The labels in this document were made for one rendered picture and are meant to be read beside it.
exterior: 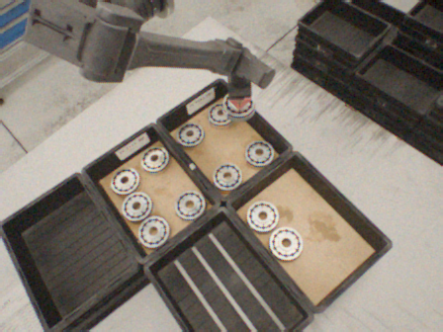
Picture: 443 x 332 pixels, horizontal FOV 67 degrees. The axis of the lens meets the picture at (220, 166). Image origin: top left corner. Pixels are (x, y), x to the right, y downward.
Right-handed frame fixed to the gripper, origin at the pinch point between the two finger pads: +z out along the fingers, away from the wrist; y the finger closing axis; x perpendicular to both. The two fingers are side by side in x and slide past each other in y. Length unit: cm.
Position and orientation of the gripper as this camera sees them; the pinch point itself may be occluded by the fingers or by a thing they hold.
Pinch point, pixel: (238, 100)
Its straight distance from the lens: 105.3
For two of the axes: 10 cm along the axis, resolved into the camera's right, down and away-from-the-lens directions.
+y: -0.2, -9.0, 4.4
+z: 0.4, 4.4, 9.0
